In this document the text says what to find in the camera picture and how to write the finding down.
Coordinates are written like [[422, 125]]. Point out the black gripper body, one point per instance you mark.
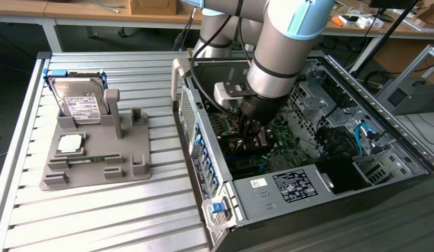
[[260, 109]]

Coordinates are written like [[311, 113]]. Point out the graphics card with metal bracket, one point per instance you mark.
[[233, 147]]

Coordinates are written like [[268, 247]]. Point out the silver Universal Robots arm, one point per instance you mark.
[[276, 60]]

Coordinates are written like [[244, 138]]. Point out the CPU socket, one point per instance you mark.
[[229, 124]]

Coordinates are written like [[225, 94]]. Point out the green motherboard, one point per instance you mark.
[[290, 141]]

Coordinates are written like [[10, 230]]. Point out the blue expansion slot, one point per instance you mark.
[[237, 158]]

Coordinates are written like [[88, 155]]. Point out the silver perforated disk bay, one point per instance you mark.
[[318, 101]]

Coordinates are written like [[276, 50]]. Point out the grey power supply unit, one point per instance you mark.
[[266, 199]]

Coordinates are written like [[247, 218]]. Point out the blue case latch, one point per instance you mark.
[[216, 208]]

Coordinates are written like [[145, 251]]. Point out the silver slotted disk bay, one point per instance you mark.
[[378, 168]]

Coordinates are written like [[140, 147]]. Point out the open black PC case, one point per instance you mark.
[[342, 210]]

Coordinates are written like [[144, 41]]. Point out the small orange box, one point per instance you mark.
[[339, 20]]

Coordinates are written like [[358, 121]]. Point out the grey plastic parts rack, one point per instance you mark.
[[97, 141]]

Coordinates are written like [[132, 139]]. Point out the green RAM stick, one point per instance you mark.
[[93, 158]]

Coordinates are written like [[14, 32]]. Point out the grey computer tower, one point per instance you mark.
[[419, 99]]

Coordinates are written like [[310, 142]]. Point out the flat white box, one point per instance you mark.
[[375, 23]]

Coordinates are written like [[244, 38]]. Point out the black slanted tripod pole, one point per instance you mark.
[[390, 31]]

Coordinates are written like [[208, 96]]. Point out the brown cardboard box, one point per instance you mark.
[[153, 6]]

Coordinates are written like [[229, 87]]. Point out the black monitor with stand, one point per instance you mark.
[[384, 15]]

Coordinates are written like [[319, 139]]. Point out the silver CPU chip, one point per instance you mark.
[[69, 144]]

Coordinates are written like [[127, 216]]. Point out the silver hard disk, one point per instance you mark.
[[76, 89]]

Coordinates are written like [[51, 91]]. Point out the cluttered wooden desk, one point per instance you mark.
[[412, 31]]

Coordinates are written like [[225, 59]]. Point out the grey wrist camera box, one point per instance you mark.
[[223, 95]]

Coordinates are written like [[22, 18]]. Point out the blue disk carrier bracket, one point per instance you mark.
[[59, 73]]

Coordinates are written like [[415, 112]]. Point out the wooden desk with grey frame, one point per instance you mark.
[[27, 10]]

